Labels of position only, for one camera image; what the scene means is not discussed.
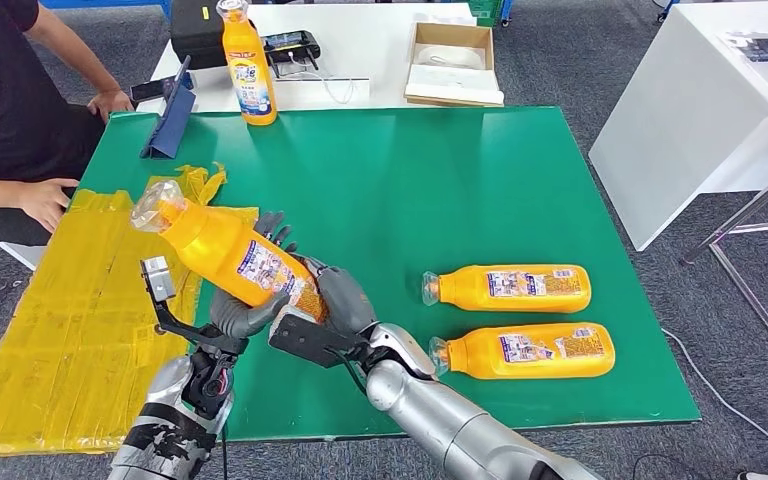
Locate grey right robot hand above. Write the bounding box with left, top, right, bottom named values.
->
left=291, top=253, right=379, bottom=337

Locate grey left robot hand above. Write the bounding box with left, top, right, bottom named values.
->
left=208, top=210, right=300, bottom=342

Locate person's right hand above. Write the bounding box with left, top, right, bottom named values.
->
left=16, top=177, right=82, bottom=234

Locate person's left hand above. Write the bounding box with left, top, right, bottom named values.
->
left=85, top=88, right=136, bottom=124

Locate orange detergent bottle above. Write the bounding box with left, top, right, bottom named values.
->
left=130, top=179, right=330, bottom=325
left=428, top=322, right=617, bottom=381
left=215, top=0, right=279, bottom=127
left=421, top=264, right=593, bottom=315

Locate black smartphone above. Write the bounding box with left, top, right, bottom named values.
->
left=130, top=74, right=180, bottom=103

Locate white seat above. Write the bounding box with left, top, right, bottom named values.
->
left=0, top=239, right=47, bottom=272

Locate tablet in blue case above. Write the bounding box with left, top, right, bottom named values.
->
left=140, top=54, right=198, bottom=161

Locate person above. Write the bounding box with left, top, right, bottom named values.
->
left=0, top=0, right=135, bottom=248

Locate black carry case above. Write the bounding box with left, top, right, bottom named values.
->
left=170, top=0, right=230, bottom=71

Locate green table mat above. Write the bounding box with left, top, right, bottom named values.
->
left=69, top=107, right=702, bottom=444

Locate yellow taped plastic sheet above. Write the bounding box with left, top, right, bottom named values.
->
left=0, top=162, right=261, bottom=460

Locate black remote controller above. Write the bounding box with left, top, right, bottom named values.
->
left=261, top=29, right=323, bottom=79

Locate clear acrylic stand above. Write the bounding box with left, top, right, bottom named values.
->
left=269, top=77, right=372, bottom=104

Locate white foam sheet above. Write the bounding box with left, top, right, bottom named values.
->
left=407, top=64, right=507, bottom=105

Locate white table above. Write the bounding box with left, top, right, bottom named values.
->
left=137, top=3, right=485, bottom=114

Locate white round pouch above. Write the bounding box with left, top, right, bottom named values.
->
left=415, top=44, right=487, bottom=71

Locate cardboard box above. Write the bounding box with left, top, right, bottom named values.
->
left=405, top=23, right=507, bottom=109

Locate green plastic crate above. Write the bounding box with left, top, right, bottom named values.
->
left=471, top=0, right=506, bottom=28

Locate white desk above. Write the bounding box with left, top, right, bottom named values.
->
left=589, top=0, right=768, bottom=254

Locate printed leaflet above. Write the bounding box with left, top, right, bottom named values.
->
left=716, top=30, right=768, bottom=92

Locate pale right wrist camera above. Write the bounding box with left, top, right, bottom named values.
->
left=267, top=304, right=369, bottom=369

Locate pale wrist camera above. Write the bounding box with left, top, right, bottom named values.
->
left=267, top=304, right=369, bottom=369
left=140, top=256, right=251, bottom=357

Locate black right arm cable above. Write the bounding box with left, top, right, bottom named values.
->
left=322, top=347, right=369, bottom=397

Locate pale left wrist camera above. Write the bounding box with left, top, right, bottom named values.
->
left=140, top=256, right=251, bottom=357

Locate white charging cable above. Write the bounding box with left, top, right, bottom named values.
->
left=289, top=54, right=359, bottom=105

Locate grey floor cable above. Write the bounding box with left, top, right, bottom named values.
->
left=662, top=329, right=768, bottom=448

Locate metal desk frame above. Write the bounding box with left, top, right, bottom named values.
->
left=678, top=150, right=768, bottom=387

